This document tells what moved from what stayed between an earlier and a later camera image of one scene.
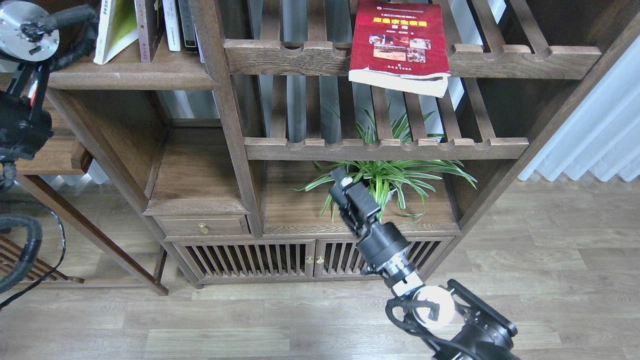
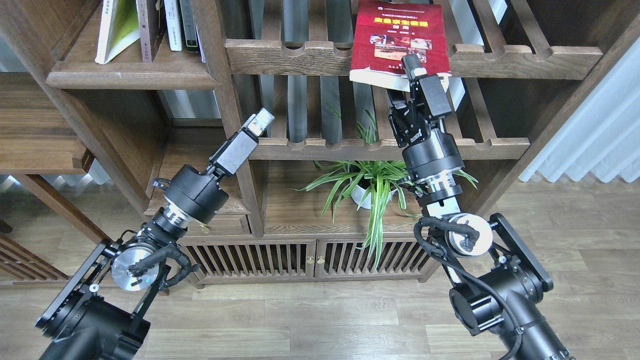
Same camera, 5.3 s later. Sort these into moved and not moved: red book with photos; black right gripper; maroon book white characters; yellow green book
Moved: black right gripper
Not moved: maroon book white characters; red book with photos; yellow green book
